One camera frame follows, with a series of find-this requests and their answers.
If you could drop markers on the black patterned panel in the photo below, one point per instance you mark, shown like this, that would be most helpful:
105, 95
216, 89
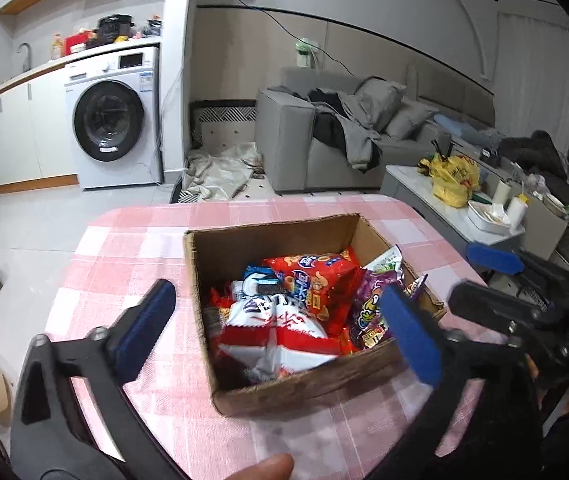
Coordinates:
222, 117

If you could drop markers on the white cloth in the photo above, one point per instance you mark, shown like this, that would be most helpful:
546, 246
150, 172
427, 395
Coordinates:
219, 170

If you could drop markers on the kitchen faucet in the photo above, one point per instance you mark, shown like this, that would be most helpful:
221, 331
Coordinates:
25, 56

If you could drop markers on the pink plaid tablecloth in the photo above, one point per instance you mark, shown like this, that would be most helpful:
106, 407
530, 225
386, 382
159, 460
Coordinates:
124, 240

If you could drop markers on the grey pillow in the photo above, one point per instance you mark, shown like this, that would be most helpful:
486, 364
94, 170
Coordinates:
409, 117
379, 102

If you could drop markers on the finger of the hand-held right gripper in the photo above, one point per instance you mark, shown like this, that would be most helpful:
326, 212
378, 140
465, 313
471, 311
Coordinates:
504, 315
494, 257

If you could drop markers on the white washing machine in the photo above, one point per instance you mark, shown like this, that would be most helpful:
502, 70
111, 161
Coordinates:
114, 120

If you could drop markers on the blue cookie pack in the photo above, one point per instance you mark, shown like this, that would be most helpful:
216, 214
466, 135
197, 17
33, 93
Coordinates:
264, 282

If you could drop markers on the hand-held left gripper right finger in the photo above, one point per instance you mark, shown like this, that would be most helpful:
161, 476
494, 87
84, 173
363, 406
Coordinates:
409, 335

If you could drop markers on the red triangular snack bag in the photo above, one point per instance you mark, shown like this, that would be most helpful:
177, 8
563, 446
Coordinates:
319, 280

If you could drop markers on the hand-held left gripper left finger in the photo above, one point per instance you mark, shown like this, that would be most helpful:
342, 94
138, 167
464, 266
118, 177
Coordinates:
144, 325

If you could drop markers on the red box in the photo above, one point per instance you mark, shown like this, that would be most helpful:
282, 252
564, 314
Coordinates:
77, 42

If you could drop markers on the dark clothes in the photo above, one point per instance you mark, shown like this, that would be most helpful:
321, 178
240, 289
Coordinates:
531, 152

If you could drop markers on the white lower cabinets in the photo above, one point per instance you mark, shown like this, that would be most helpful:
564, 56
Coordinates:
19, 130

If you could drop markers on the yellow bottle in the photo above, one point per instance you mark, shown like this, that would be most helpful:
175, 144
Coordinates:
56, 47

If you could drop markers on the black pressure cooker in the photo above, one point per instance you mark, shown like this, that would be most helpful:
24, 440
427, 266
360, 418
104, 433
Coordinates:
114, 27

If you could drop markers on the wall socket with green plug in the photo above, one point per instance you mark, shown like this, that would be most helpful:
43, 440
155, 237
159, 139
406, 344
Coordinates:
307, 52

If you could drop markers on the red cookie pack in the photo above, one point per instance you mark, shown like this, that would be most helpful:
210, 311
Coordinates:
220, 300

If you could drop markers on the white and red snack bag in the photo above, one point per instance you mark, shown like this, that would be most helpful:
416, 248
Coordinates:
274, 332

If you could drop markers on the pile of grey clothes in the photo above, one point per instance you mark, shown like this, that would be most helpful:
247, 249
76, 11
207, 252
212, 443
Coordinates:
349, 130

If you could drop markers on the yellow plastic bag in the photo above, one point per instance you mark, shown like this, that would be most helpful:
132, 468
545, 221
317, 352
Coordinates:
452, 177

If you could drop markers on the purple snack bag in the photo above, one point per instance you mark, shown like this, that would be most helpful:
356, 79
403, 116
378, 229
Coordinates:
372, 310

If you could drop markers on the white coffee table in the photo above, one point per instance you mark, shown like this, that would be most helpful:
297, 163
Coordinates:
429, 195

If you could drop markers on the grey sofa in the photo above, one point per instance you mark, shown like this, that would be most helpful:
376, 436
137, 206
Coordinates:
289, 145

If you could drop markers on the green and white snack packet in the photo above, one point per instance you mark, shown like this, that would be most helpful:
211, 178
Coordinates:
387, 262

